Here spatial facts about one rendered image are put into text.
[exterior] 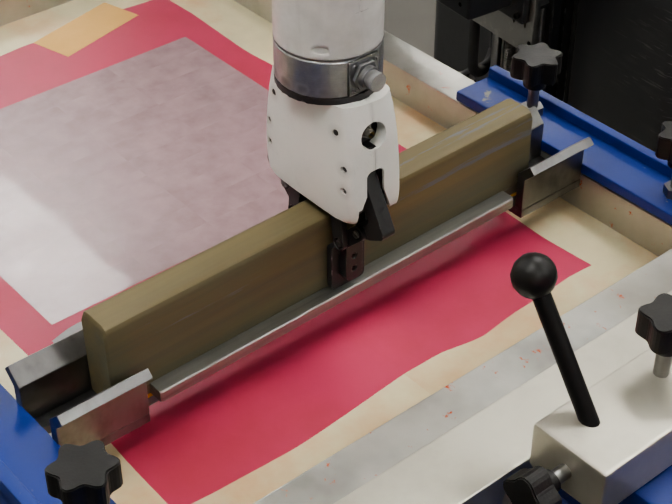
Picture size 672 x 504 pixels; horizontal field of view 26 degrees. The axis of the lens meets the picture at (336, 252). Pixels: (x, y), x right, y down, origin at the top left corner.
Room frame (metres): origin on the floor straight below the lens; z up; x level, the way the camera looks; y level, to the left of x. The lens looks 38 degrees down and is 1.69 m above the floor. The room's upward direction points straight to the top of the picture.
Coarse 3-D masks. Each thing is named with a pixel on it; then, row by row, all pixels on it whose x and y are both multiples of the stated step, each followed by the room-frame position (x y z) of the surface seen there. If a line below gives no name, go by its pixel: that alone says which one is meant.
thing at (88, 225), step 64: (0, 64) 1.25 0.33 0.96; (0, 128) 1.13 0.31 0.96; (64, 128) 1.13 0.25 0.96; (0, 192) 1.03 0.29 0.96; (64, 192) 1.03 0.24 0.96; (128, 192) 1.03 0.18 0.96; (0, 256) 0.94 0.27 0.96; (64, 256) 0.94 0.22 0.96; (128, 256) 0.94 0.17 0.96; (192, 256) 0.94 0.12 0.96; (0, 320) 0.86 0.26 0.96; (64, 320) 0.86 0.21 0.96; (320, 320) 0.86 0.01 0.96; (256, 384) 0.79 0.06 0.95; (320, 384) 0.79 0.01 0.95; (384, 384) 0.79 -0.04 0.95; (128, 448) 0.72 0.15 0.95; (192, 448) 0.72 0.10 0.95; (256, 448) 0.72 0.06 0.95
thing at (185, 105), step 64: (64, 64) 1.25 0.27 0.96; (128, 64) 1.25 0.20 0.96; (192, 64) 1.25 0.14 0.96; (256, 64) 1.25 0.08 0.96; (128, 128) 1.13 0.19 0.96; (192, 128) 1.13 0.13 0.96; (256, 128) 1.13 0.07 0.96; (192, 192) 1.03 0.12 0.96; (256, 192) 1.03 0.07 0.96; (448, 256) 0.94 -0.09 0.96; (512, 256) 0.94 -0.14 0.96; (384, 320) 0.86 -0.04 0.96; (448, 320) 0.86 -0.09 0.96
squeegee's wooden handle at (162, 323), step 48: (432, 144) 0.94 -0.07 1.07; (480, 144) 0.95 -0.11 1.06; (528, 144) 0.98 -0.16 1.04; (432, 192) 0.91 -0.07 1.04; (480, 192) 0.95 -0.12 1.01; (240, 240) 0.82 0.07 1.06; (288, 240) 0.82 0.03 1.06; (384, 240) 0.88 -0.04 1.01; (144, 288) 0.77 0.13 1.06; (192, 288) 0.77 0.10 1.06; (240, 288) 0.79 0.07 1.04; (288, 288) 0.82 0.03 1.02; (96, 336) 0.73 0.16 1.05; (144, 336) 0.74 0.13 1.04; (192, 336) 0.77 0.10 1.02; (96, 384) 0.74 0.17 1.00
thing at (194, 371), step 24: (504, 192) 0.96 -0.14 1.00; (456, 216) 0.93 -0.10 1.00; (480, 216) 0.93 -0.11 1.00; (432, 240) 0.90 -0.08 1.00; (384, 264) 0.87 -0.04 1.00; (408, 264) 0.88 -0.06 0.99; (336, 288) 0.84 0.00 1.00; (360, 288) 0.85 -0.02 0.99; (288, 312) 0.82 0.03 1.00; (312, 312) 0.82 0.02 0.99; (240, 336) 0.79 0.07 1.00; (264, 336) 0.79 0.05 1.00; (192, 360) 0.77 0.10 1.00; (216, 360) 0.77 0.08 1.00; (168, 384) 0.74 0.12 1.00; (192, 384) 0.75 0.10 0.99
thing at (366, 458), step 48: (0, 0) 1.33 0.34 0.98; (48, 0) 1.36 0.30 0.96; (240, 0) 1.37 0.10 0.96; (384, 48) 1.22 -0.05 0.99; (432, 96) 1.15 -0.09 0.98; (576, 192) 1.01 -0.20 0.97; (624, 288) 0.85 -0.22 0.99; (528, 336) 0.80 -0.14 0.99; (576, 336) 0.80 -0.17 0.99; (480, 384) 0.75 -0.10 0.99; (384, 432) 0.70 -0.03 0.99; (432, 432) 0.70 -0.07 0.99; (336, 480) 0.66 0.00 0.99
